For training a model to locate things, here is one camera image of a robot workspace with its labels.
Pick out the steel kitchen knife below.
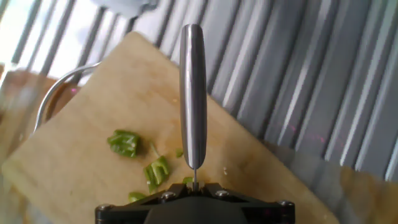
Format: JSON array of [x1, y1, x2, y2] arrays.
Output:
[[178, 24, 208, 191]]

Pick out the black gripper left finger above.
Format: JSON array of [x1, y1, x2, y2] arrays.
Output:
[[95, 182, 192, 224]]

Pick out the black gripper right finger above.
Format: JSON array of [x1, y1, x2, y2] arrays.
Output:
[[198, 182, 296, 224]]

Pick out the green chili pepper piece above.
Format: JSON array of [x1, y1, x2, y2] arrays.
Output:
[[127, 191, 147, 203], [143, 155, 171, 194], [107, 129, 141, 159]]

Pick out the bamboo cutting board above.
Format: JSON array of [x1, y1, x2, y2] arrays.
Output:
[[1, 30, 340, 224]]

